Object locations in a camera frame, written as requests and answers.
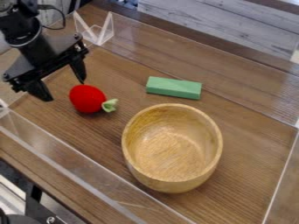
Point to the green rectangular block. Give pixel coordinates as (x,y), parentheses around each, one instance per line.
(178,88)

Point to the red plush strawberry toy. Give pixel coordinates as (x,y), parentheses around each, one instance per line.
(88,100)

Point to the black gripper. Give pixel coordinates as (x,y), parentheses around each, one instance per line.
(43,55)

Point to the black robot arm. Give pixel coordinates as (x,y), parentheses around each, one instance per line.
(19,16)

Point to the wooden bowl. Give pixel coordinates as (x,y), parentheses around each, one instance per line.
(172,146)

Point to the clear acrylic tray walls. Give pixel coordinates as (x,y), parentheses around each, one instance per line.
(68,152)

